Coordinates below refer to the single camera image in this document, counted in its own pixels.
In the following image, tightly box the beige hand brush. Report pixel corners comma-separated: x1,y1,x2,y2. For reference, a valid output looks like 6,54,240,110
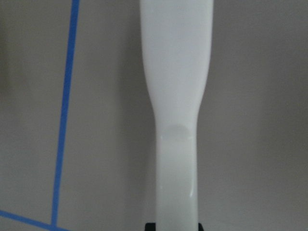
140,0,214,231

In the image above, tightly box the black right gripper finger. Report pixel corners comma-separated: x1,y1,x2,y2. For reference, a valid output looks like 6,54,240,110
145,222,156,231

